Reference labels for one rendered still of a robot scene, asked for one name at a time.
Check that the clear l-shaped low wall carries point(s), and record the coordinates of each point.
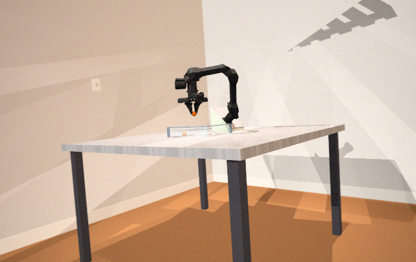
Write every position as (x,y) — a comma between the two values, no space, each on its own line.
(200,131)

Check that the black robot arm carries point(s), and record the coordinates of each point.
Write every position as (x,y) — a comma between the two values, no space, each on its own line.
(195,74)

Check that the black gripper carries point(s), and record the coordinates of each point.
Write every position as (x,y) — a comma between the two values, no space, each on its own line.
(188,102)

